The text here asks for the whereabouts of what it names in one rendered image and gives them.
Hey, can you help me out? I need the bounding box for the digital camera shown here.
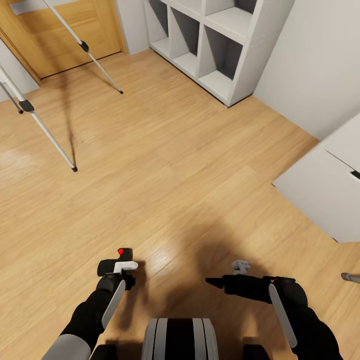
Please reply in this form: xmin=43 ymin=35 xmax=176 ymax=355
xmin=97 ymin=248 xmax=132 ymax=277

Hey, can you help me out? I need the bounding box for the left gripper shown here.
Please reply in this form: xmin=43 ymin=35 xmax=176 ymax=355
xmin=120 ymin=274 xmax=136 ymax=291

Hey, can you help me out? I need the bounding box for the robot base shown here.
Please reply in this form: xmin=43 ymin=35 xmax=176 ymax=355
xmin=89 ymin=344 xmax=270 ymax=360

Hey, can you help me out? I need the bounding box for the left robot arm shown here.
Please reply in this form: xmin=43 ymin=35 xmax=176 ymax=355
xmin=41 ymin=261 xmax=138 ymax=360

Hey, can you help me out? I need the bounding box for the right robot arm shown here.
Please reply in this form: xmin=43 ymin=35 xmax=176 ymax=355
xmin=205 ymin=260 xmax=344 ymax=360

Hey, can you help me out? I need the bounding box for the camera tripod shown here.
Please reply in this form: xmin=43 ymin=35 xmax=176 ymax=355
xmin=0 ymin=0 xmax=124 ymax=172

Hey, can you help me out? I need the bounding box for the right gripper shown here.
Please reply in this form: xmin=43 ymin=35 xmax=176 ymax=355
xmin=205 ymin=274 xmax=257 ymax=301

